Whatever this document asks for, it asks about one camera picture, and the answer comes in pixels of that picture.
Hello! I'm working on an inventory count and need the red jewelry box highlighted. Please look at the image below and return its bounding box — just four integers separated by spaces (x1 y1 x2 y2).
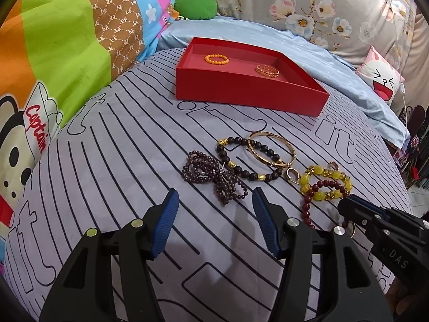
175 37 331 118

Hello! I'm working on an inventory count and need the green pillow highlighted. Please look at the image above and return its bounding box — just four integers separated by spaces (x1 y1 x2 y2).
174 0 218 21

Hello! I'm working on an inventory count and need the dark red bead bracelet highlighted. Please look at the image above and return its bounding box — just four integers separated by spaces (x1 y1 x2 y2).
302 179 352 230

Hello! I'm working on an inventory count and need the pink cartoon face pillow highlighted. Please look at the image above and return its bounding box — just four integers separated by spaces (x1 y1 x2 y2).
355 45 406 103

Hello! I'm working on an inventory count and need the thin gold bangle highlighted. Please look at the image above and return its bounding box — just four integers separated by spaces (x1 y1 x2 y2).
248 131 297 169

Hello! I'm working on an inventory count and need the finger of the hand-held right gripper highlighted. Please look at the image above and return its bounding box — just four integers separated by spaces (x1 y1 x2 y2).
337 196 429 281
367 204 429 230

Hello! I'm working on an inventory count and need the dark purple bead necklace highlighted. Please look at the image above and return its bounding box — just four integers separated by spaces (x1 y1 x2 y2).
183 151 249 207

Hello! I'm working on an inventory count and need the colourful cartoon monkey blanket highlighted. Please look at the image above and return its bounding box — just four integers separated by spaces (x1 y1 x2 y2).
0 0 178 242

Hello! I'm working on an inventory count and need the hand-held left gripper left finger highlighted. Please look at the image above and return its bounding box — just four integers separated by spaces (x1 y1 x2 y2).
39 188 180 322

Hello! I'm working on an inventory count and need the yellow bead bracelet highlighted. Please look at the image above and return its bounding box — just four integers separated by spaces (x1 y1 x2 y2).
299 165 354 202

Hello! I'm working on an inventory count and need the light blue pillow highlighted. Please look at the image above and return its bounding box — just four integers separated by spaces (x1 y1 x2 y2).
157 15 411 150

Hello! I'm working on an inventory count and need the floral grey pillow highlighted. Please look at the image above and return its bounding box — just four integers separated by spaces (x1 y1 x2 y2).
176 0 426 84

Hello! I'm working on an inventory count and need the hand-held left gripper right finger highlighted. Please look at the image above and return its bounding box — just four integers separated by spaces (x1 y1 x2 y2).
252 187 394 322

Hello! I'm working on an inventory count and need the dark ornate furniture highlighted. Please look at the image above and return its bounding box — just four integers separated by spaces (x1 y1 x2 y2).
397 105 428 162

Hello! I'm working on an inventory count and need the gold chain bracelet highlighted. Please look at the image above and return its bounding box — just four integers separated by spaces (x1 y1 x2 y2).
256 64 280 78

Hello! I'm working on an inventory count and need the black and gold bead bracelet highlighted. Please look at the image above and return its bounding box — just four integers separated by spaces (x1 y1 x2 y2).
216 136 284 183

